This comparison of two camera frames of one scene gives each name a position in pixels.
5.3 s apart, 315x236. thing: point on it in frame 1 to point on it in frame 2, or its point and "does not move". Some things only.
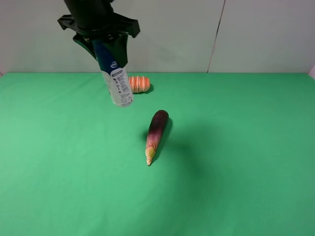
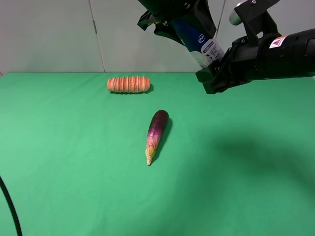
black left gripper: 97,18 to 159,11
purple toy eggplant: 157,127 does not move
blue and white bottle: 117,77 to 205,50
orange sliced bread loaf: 140,83 does not move
